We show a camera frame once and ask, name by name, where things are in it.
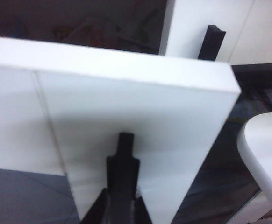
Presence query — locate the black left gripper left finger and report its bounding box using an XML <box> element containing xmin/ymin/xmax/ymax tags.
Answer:
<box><xmin>82</xmin><ymin>189</ymin><xmax>110</xmax><ymax>224</ymax></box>

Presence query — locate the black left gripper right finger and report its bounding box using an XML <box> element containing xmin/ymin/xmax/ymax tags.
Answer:
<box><xmin>136</xmin><ymin>196</ymin><xmax>153</xmax><ymax>224</ymax></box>

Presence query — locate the white glass cabinet door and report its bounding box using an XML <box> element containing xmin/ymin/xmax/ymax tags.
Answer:
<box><xmin>158</xmin><ymin>0</ymin><xmax>272</xmax><ymax>210</ymax></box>
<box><xmin>0</xmin><ymin>35</ymin><xmax>242</xmax><ymax>224</ymax></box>

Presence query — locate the white table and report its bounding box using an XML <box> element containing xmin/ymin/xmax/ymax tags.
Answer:
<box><xmin>236</xmin><ymin>111</ymin><xmax>272</xmax><ymax>224</ymax></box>

